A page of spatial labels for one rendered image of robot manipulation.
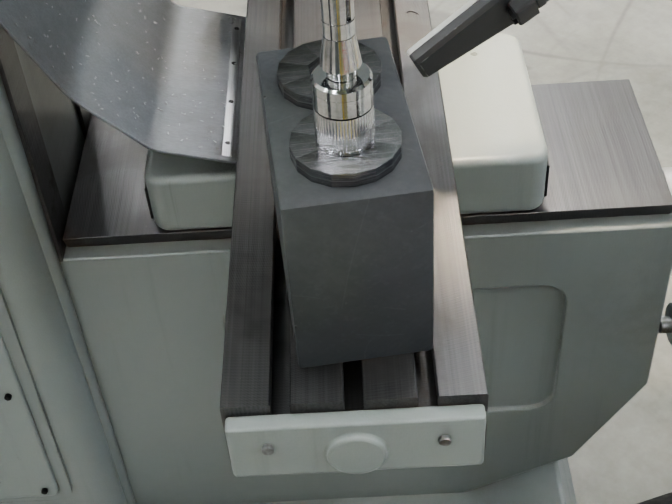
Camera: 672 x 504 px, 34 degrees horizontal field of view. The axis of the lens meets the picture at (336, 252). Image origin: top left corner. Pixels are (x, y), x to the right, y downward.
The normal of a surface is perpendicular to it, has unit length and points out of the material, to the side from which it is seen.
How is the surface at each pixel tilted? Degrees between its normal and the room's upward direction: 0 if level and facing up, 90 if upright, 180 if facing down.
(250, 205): 0
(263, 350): 0
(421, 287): 90
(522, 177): 90
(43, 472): 89
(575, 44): 0
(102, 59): 45
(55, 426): 89
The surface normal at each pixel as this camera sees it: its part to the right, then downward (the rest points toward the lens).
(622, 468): -0.06, -0.73
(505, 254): 0.02, 0.69
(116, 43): 0.66, -0.55
